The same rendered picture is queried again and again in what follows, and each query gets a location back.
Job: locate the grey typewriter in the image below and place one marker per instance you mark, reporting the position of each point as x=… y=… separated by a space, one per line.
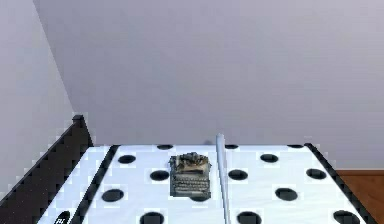
x=190 y=180

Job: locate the white bed with black dots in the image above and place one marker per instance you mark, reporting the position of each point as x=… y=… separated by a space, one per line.
x=140 y=196

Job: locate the pale grey baseball bat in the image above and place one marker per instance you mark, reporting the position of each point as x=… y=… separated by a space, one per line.
x=222 y=173

